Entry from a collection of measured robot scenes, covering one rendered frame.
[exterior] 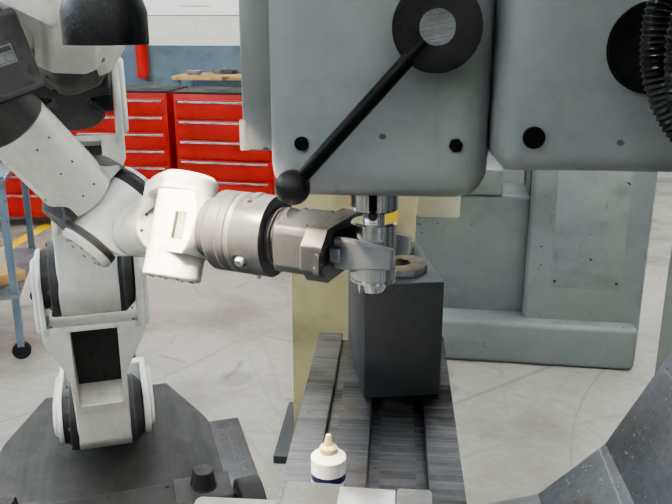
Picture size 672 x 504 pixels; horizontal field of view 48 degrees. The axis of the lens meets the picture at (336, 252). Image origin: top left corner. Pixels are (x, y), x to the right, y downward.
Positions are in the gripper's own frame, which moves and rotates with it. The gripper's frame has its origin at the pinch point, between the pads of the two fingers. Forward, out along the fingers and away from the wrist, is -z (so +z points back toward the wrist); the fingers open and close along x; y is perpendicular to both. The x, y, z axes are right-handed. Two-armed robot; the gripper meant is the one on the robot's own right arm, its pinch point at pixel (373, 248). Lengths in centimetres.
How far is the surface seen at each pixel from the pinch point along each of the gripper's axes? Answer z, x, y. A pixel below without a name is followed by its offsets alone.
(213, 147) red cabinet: 261, 387, 64
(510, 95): -14.0, -7.6, -16.6
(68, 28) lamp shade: 20.4, -18.3, -21.4
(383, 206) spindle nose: -1.5, -1.8, -4.9
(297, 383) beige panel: 83, 153, 103
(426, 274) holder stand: 4.8, 37.1, 14.8
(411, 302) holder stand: 5.7, 32.6, 18.0
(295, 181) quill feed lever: 1.5, -14.9, -9.6
